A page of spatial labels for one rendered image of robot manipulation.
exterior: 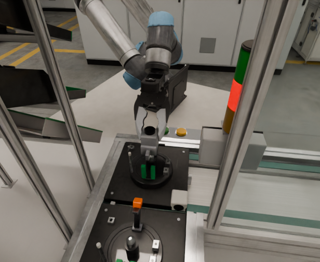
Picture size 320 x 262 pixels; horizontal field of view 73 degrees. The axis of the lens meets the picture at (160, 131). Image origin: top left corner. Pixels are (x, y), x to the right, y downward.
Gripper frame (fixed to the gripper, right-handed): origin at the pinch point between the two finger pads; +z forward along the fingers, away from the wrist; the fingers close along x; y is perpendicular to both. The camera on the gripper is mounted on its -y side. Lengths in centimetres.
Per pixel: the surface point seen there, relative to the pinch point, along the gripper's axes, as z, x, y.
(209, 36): -156, -36, 260
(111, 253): 27.5, 4.7, -10.7
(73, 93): -9.6, 20.9, -4.7
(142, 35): -155, 64, 261
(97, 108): -13, 38, 54
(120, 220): 23.0, 5.4, -2.7
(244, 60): -11.9, -17.0, -27.9
